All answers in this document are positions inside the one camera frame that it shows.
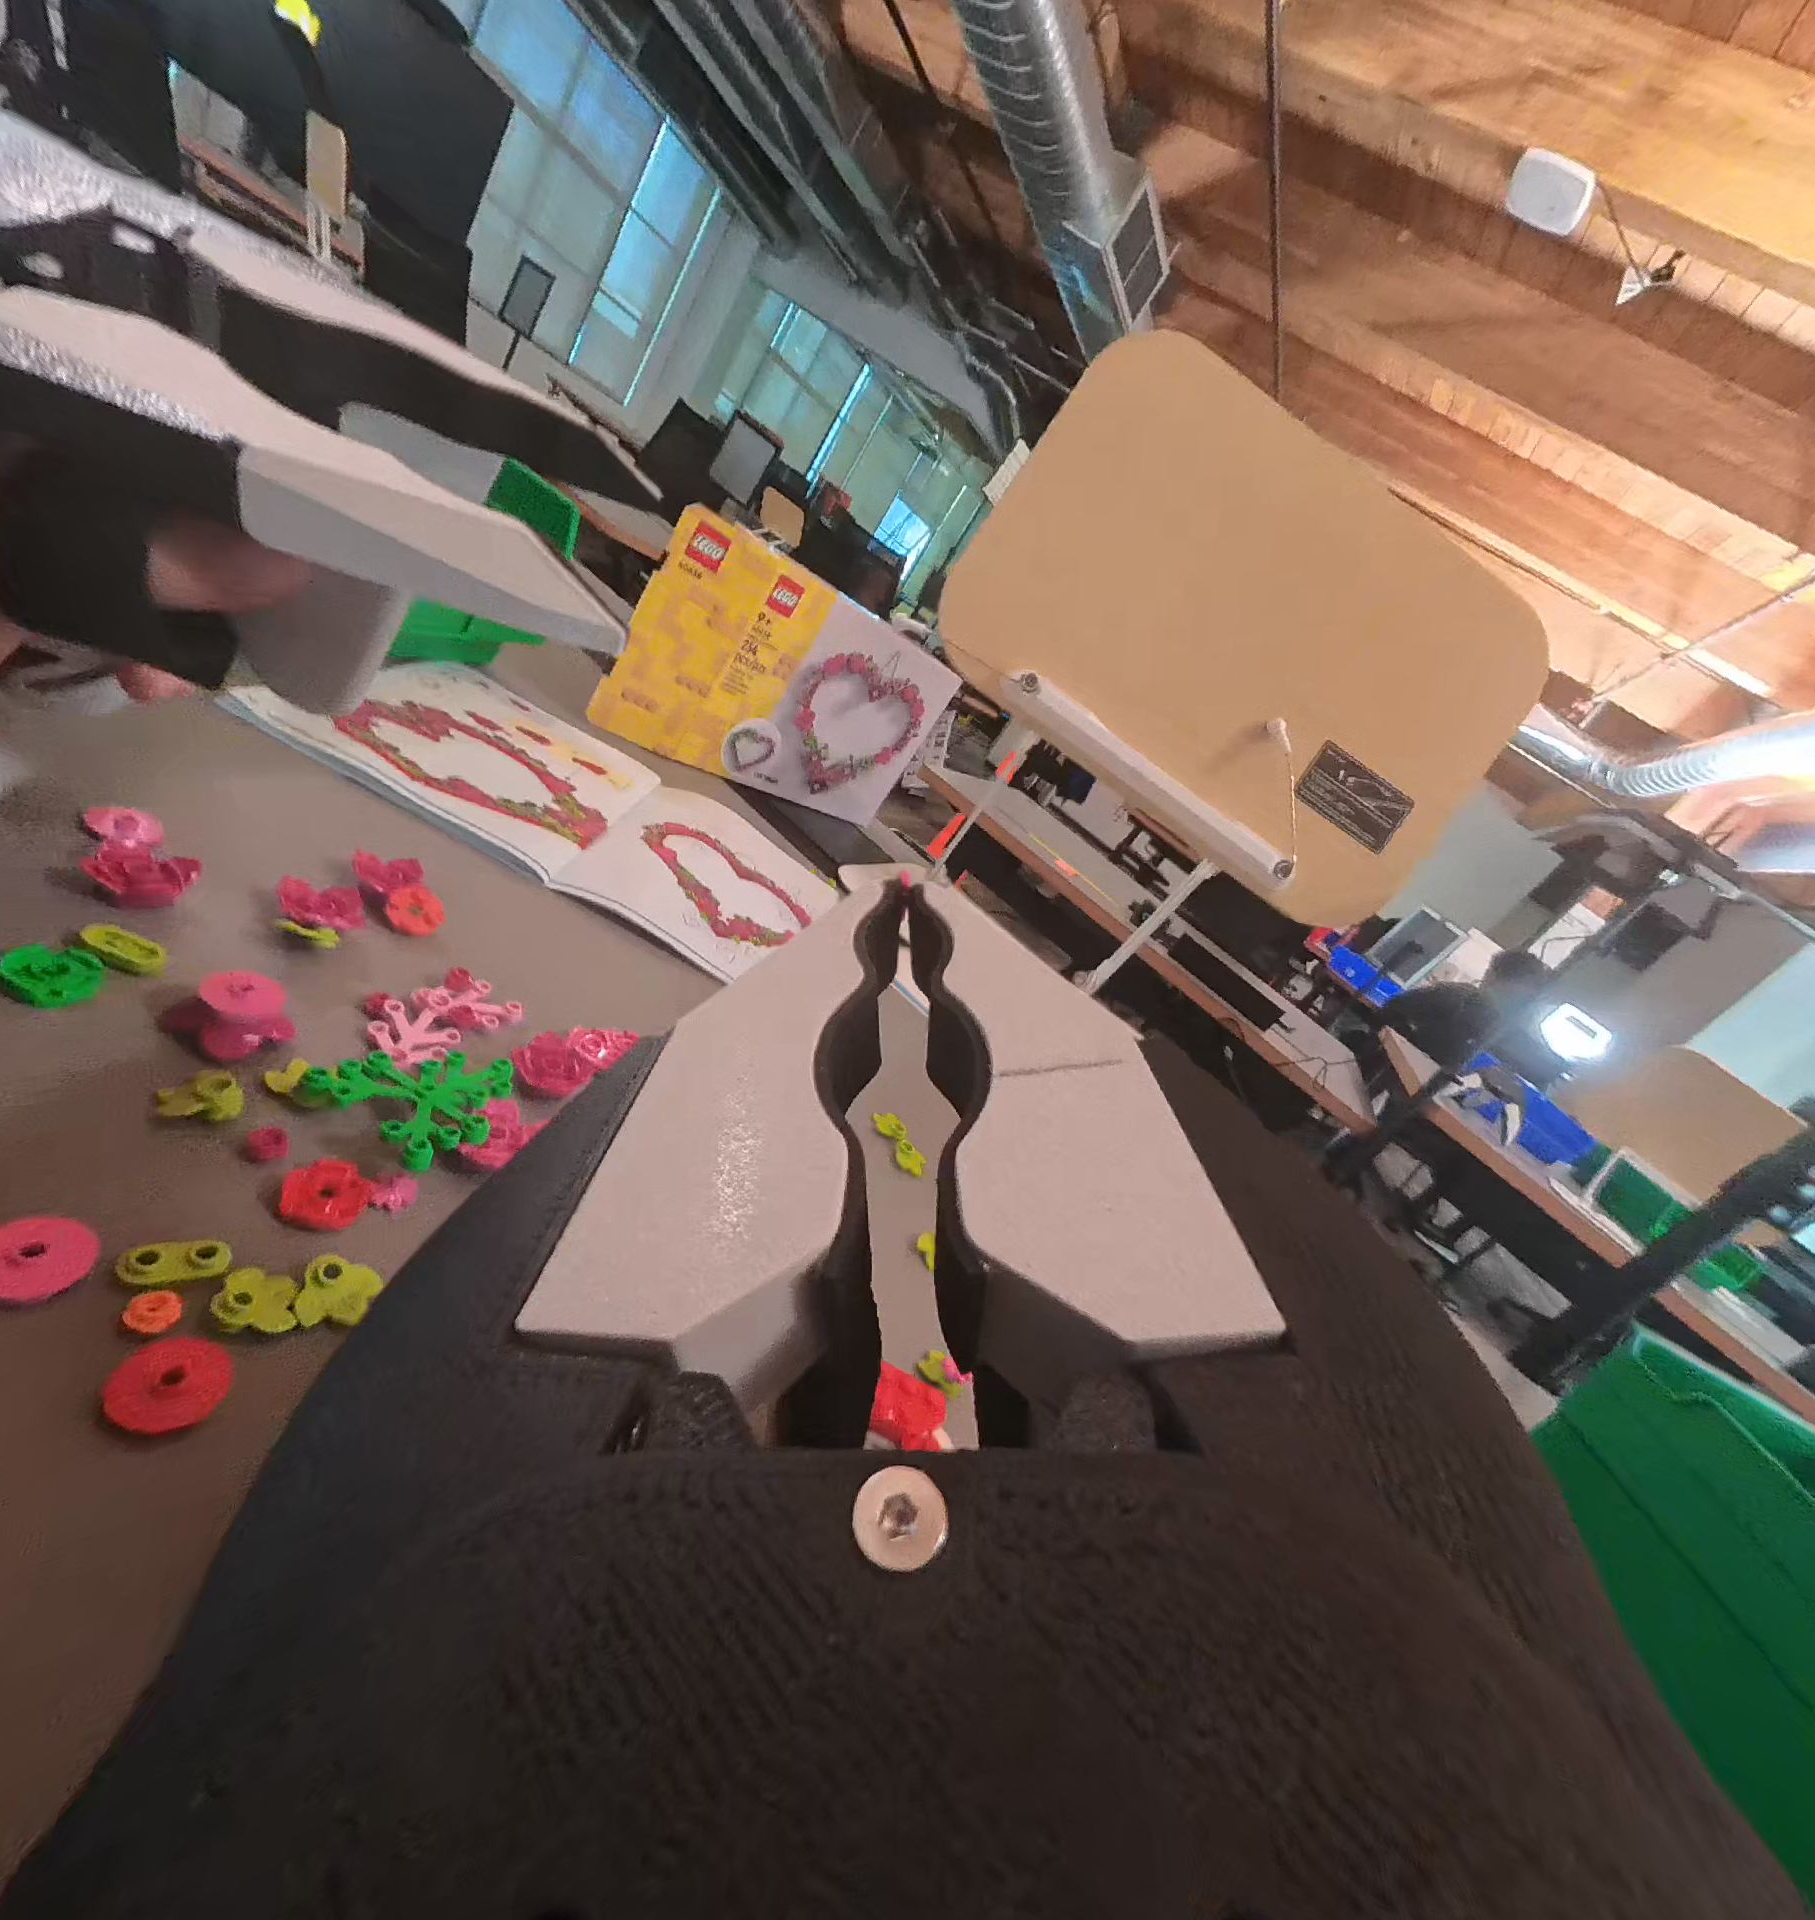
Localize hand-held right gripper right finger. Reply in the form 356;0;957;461
908;883;1288;1450

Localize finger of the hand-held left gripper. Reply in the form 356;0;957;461
0;293;627;656
185;225;667;512

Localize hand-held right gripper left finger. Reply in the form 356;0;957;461
513;877;909;1450

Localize red heart brick frame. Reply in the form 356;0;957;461
865;1357;977;1454

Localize red round disc brick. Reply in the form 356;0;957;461
99;1338;236;1436

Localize yellow toy set box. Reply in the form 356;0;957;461
587;504;962;824

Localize person's left hand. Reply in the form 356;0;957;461
0;435;315;708

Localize green plastic bin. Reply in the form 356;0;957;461
1529;1326;1815;1920
389;458;580;668

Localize wooden office desk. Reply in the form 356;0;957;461
918;765;1815;1464

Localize bare green brick stem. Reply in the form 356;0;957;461
334;1049;519;1175

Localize light pink branch brick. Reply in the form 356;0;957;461
363;965;526;1066

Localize open instruction booklet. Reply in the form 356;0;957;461
223;661;848;982

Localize red flower brick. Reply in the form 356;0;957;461
275;1158;376;1231

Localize magenta rose with disc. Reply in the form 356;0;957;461
163;971;299;1065

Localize scattered small loose bricks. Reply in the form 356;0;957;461
79;922;977;1389

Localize green storage bins on desk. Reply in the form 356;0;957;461
1589;1145;1764;1292

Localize small beige panel on stand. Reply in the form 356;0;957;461
1559;1045;1815;1203

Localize beige panel on white stand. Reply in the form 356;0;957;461
936;331;1551;996

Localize pink round disc brick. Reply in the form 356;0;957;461
0;1214;103;1302

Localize white ceiling box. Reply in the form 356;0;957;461
1507;147;1599;238

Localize black wall screen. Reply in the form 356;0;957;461
141;0;510;286

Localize black metal frame post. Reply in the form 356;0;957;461
1537;1096;1815;1389

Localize silver air duct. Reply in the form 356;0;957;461
950;0;1171;361

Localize thin silver duct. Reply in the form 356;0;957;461
1522;696;1815;796

